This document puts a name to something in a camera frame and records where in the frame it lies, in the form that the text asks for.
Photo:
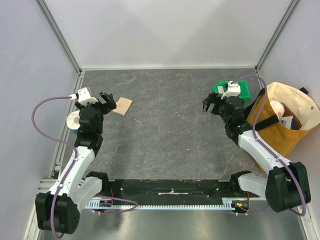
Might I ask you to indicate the slotted cable duct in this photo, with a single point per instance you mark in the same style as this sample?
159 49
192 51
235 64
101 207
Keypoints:
207 203

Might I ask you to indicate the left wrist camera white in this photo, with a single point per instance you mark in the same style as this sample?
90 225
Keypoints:
84 97

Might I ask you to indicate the green plastic bin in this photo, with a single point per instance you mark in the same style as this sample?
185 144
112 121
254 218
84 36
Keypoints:
244 94

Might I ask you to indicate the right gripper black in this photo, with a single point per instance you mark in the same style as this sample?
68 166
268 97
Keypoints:
215 103

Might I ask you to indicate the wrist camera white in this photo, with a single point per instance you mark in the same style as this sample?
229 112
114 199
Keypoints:
232 90
84 97

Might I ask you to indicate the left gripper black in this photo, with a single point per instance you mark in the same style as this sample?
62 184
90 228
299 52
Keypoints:
107 107

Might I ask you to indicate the toilet paper roll blue wrapper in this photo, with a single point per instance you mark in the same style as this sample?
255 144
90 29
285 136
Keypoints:
72 121

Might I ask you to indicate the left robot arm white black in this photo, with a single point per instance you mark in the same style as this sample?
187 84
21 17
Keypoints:
58 210

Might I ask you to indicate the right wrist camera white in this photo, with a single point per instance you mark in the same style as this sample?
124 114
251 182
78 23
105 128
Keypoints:
232 90

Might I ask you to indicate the items inside tote bag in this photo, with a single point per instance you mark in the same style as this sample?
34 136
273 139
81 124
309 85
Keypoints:
285 115

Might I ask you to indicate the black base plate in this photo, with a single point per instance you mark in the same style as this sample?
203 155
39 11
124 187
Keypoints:
169 189

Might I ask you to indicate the mustard canvas tote bag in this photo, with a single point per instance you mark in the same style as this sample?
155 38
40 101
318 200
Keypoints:
279 137

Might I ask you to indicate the beige leather card holder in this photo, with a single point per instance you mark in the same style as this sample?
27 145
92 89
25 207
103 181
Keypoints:
122 106

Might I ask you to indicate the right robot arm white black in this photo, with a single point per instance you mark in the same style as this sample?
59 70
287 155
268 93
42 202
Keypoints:
286 186

